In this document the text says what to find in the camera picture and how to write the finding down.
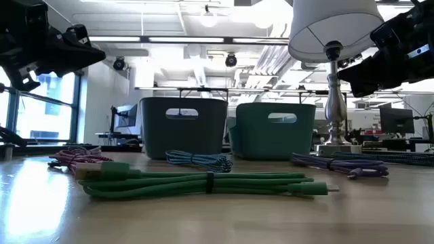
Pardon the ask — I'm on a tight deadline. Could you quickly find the office desk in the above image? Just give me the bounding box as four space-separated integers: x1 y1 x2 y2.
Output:
94 131 142 146

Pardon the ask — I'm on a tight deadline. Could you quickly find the green plastic bin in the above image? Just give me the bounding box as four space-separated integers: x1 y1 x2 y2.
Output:
229 102 317 161

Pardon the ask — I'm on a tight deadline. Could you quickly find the monitor on black arm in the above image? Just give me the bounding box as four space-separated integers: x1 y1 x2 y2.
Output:
110 103 139 135

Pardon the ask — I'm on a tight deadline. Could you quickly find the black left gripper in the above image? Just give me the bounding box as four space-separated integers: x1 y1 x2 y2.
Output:
0 0 106 92

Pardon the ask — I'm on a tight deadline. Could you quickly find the purple braided USB cable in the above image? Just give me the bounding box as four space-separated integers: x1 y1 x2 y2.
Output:
290 152 390 180

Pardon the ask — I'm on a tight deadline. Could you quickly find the white shade silver table lamp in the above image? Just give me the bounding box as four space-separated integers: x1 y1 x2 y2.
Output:
288 0 386 159

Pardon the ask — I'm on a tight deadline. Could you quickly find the round white ceiling lamp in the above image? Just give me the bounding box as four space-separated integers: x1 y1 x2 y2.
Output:
199 9 219 28

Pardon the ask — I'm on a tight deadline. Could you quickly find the green USB cable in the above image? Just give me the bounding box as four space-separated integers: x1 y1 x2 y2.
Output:
75 161 340 200

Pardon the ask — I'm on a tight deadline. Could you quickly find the blue white braided USB cable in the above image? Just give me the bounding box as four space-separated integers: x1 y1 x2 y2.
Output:
165 150 234 174

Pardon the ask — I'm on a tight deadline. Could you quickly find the dark office monitor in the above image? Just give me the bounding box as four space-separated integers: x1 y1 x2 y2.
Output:
378 106 416 135

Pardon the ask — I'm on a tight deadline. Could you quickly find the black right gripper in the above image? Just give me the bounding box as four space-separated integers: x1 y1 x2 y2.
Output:
338 0 434 98

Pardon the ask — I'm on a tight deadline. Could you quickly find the magenta braided USB cable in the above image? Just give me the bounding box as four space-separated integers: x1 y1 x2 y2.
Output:
48 146 115 174

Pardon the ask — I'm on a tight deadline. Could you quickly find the blue-grey plastic bin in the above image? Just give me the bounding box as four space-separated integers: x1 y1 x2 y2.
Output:
139 96 229 161

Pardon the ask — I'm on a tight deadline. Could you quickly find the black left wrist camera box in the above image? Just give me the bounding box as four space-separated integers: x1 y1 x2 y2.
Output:
65 24 92 45

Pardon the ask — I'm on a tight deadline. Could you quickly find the teal braided USB cable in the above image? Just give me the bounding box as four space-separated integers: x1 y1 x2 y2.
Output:
334 151 434 167

